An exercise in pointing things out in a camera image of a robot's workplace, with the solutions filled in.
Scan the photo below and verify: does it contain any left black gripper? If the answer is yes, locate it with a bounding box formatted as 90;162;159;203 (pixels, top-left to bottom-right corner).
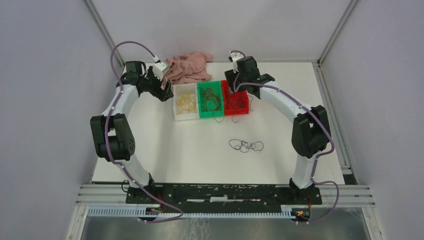
140;66;174;102

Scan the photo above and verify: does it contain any yellow wires bundle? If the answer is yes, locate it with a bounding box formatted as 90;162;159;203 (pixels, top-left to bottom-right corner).
175;93;197;114

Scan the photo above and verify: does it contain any purple wires bundle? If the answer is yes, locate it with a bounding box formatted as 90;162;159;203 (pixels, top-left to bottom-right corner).
227;94;255;124

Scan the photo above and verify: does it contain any red wires bundle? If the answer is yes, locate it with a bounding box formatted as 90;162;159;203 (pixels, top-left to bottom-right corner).
200;86;226;124

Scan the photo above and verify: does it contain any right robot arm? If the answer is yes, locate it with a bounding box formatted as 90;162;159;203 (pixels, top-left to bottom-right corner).
224;50;335;204

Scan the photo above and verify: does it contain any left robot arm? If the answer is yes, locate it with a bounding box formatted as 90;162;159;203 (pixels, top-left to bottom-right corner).
90;60;174;204

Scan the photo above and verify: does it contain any clear plastic bin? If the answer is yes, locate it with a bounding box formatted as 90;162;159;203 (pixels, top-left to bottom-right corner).
172;83;200;122

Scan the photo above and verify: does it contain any green plastic bin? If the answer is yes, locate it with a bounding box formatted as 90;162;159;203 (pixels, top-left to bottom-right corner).
197;81;224;119

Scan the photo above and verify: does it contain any red plastic bin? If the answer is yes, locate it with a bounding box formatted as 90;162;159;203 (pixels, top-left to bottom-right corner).
220;80;250;116

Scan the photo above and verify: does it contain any pink crumpled garment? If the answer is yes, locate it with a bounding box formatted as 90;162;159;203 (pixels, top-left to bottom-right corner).
164;51;214;85

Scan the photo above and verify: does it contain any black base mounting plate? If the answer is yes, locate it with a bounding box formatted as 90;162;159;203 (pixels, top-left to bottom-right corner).
125;183;323;214

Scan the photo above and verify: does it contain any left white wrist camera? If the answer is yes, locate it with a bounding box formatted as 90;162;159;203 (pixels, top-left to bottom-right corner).
152;56;170;80

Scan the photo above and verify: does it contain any aluminium frame rail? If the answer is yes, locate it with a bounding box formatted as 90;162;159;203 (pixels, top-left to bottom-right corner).
75;184;376;208

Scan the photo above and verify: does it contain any white slotted cable duct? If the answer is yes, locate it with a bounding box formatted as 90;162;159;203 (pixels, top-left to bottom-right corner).
87;206;295;220

